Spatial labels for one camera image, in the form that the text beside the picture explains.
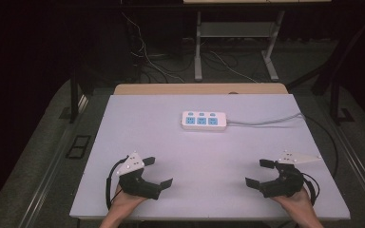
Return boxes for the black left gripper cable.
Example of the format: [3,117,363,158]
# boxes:
[105,154,130,211]

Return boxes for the white metal table frame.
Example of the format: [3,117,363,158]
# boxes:
[194,9,287,83]

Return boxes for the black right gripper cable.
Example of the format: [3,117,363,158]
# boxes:
[299,172,321,207]

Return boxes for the white board sheet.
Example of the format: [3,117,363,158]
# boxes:
[68,93,352,221]

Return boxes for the black floor socket frame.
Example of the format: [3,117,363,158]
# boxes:
[65,134,92,161]

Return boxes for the person's left hand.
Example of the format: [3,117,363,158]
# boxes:
[107,184,148,217]

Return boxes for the white floor cable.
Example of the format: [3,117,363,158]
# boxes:
[121,11,186,84]
[209,50,259,84]

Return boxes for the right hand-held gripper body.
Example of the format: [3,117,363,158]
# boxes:
[259,150,323,200]

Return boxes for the grey power strip cable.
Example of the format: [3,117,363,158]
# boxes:
[226,112,306,127]

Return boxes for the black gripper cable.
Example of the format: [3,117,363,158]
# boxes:
[105,154,130,211]
[299,172,321,207]

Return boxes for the person's right hand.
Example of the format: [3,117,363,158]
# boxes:
[270,187,314,219]

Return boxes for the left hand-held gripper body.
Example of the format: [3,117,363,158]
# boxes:
[116,151,162,201]

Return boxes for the white power strip blue sockets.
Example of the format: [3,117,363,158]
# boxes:
[181,110,229,132]

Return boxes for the black metal stand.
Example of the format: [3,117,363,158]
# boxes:
[68,60,91,124]
[286,12,365,126]

